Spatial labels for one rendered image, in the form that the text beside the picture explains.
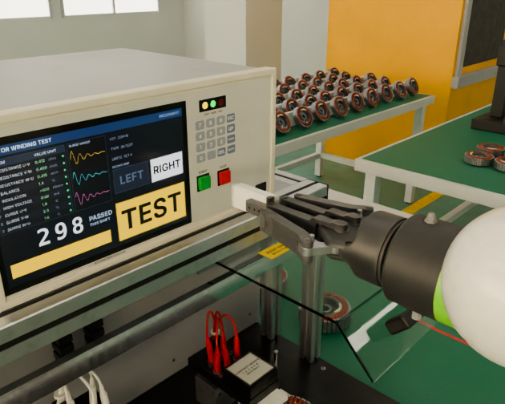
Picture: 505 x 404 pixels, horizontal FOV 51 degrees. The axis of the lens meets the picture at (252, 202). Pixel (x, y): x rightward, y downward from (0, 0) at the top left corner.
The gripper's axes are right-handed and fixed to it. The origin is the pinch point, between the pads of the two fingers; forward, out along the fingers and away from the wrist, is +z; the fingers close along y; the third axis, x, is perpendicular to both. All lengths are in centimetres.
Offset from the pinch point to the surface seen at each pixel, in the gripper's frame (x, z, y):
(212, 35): -18, 313, 277
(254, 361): -31.1, 4.9, 5.5
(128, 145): 7.6, 9.7, -11.3
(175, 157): 4.6, 9.6, -4.6
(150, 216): -2.3, 9.6, -9.1
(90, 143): 8.9, 9.7, -16.1
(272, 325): -37.7, 15.3, 21.8
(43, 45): -52, 637, 279
